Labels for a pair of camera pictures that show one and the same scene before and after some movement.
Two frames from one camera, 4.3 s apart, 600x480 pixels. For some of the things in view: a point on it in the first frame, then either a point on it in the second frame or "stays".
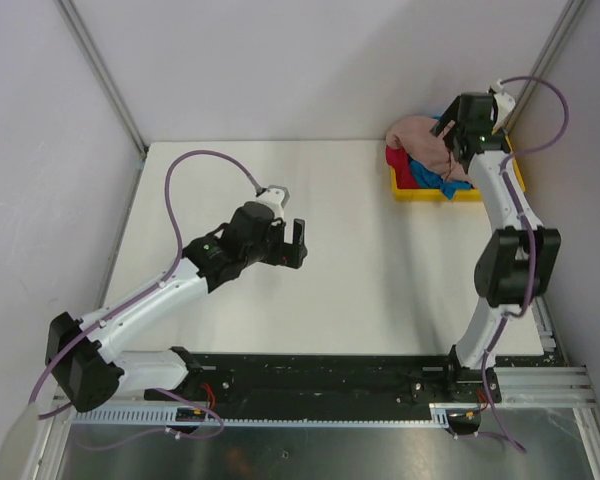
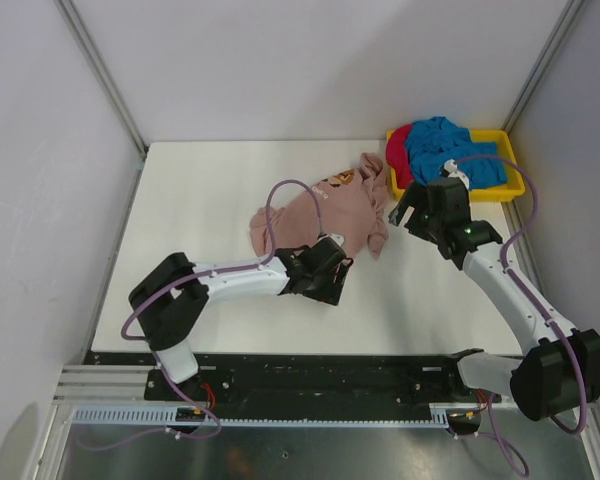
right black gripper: [443, 122] -> [410, 199]
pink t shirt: [413, 134] -> [348, 204]
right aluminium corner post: [565, 24] stays
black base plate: [393, 379] stays
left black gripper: [286, 254] -> [330, 292]
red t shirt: [398, 158] stays
